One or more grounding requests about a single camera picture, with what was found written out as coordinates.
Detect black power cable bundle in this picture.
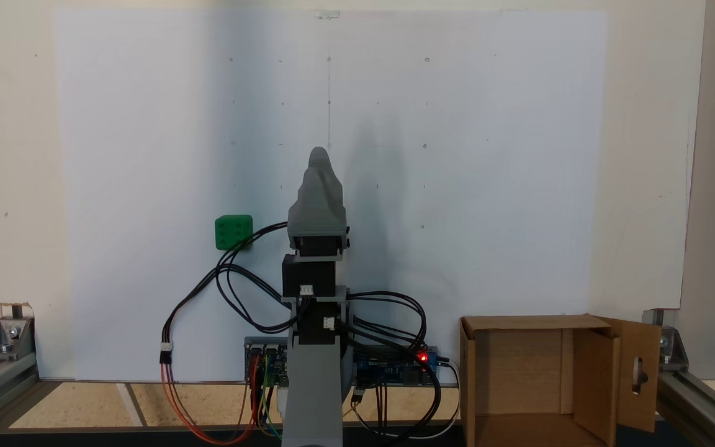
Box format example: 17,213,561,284
345,290,444,439

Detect black servo cable loop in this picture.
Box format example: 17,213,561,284
214,222,290,333

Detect orange red wire bundle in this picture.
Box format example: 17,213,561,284
160,354,260,446

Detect black cable with white connector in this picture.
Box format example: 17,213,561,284
159,263,299,366

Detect green dice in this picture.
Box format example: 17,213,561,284
214,214,254,251

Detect large white paper sheet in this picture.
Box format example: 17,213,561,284
53,9,610,383

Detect aluminium corner bracket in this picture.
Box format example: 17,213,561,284
0,302,36,363
642,309,690,373

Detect circuit board with jumper wires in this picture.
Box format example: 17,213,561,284
244,337,289,387

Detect yellow jumper wire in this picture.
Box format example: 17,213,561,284
257,354,272,436

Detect green jumper wire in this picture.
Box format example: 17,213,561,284
262,354,284,443

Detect thin white cable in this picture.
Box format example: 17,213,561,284
357,359,461,441

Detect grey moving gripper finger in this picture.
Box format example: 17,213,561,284
308,147,336,174

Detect brown cardboard box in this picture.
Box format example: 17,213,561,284
459,314,662,447

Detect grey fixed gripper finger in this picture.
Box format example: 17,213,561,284
287,165,348,237

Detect blue circuit board red LED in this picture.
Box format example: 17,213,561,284
354,345,440,388

